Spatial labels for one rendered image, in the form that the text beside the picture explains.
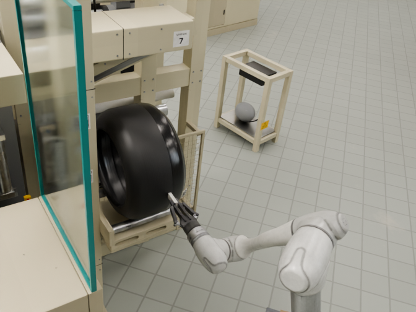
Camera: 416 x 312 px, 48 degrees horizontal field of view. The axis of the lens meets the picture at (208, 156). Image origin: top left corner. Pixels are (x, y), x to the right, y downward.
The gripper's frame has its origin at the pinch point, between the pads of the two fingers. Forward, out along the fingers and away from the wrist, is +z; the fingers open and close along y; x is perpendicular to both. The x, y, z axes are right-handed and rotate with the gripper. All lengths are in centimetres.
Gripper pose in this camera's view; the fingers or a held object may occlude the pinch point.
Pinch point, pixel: (172, 199)
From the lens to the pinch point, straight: 216.9
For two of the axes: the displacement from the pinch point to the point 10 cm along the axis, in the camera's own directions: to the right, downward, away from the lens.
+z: -5.2, -6.4, 5.7
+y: -8.3, 2.4, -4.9
